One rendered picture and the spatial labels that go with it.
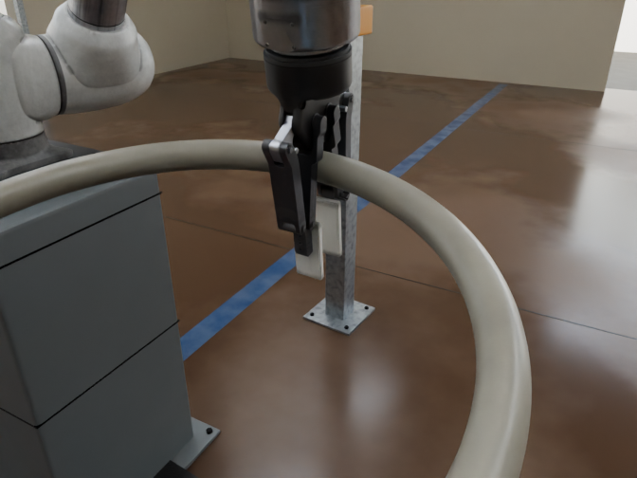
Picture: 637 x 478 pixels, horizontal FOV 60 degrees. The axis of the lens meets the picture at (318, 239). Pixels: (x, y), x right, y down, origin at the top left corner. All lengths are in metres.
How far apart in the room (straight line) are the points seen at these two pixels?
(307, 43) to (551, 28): 6.14
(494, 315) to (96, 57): 0.96
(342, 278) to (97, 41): 1.17
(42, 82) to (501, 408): 1.02
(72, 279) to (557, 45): 5.91
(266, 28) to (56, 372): 0.89
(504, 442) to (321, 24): 0.31
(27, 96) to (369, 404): 1.21
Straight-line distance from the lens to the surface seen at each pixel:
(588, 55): 6.53
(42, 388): 1.19
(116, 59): 1.18
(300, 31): 0.44
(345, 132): 0.55
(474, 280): 0.38
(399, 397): 1.76
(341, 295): 1.99
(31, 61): 1.16
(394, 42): 6.98
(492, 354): 0.33
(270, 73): 0.47
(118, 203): 1.17
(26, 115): 1.17
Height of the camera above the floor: 1.19
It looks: 27 degrees down
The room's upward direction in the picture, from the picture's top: straight up
